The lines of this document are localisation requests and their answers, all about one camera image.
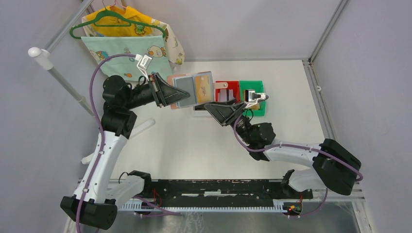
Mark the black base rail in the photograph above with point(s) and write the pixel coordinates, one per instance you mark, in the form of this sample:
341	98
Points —
220	193

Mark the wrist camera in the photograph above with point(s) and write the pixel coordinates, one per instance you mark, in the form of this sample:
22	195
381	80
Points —
251	97
143	62

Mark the white plastic bin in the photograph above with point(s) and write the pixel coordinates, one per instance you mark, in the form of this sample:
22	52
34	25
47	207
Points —
200	111

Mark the red plastic bin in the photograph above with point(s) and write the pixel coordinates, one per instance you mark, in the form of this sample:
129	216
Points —
234	85

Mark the white cable duct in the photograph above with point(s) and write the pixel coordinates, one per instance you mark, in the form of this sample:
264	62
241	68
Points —
136	205

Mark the yellow child shirt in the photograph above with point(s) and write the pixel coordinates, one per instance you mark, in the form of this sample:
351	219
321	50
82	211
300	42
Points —
115	27

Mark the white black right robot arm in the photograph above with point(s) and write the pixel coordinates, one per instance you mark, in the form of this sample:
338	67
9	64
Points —
328	164

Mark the gold cards stack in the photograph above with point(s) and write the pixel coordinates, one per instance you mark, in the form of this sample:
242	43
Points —
256	107

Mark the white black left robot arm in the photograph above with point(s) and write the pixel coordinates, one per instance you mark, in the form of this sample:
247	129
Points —
92	203

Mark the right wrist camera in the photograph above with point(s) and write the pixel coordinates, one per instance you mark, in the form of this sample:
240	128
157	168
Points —
251	97

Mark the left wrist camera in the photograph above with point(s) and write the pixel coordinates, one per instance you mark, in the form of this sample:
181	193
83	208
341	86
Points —
143	62

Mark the mint cartoon print cloth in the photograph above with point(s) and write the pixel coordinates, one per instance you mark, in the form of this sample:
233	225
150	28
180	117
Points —
104	47

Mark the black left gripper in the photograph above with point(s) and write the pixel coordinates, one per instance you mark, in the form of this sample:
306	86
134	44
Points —
165	93

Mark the green plastic bin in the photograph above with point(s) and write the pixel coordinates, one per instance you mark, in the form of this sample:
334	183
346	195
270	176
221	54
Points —
257	87

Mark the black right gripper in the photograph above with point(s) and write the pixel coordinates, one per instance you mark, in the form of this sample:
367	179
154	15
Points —
224	114

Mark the gold credit card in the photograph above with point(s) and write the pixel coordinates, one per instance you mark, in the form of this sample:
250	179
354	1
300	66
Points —
203	87

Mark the silver cards stack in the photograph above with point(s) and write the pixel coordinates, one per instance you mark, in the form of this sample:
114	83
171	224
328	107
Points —
226	95

